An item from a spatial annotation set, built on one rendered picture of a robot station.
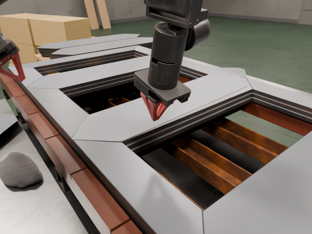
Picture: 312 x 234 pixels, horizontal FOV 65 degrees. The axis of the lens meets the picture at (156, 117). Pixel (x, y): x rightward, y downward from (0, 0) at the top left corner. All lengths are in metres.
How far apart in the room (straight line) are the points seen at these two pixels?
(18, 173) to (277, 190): 0.68
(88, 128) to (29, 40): 3.13
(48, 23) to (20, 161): 2.65
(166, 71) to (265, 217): 0.29
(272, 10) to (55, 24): 8.51
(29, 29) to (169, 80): 3.32
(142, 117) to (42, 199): 0.35
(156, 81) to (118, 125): 0.27
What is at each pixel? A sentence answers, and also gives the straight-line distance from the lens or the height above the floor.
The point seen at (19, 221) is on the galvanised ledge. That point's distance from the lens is 0.74.
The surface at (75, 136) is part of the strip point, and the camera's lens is 0.66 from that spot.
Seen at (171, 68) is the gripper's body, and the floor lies 1.07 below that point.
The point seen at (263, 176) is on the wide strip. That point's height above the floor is 0.86.
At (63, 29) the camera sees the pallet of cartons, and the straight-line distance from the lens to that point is 3.22.
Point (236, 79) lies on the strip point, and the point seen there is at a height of 0.86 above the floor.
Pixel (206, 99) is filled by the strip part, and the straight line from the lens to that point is 0.85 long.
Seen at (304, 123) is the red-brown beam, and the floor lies 0.80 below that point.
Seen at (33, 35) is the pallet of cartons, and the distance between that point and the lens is 3.69.
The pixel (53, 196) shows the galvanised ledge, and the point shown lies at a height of 0.68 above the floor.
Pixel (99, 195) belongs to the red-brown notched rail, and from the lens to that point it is 0.53.
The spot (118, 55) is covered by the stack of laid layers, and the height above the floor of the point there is 0.84.
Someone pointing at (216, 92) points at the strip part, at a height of 0.86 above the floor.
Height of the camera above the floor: 1.20
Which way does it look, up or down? 28 degrees down
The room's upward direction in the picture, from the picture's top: straight up
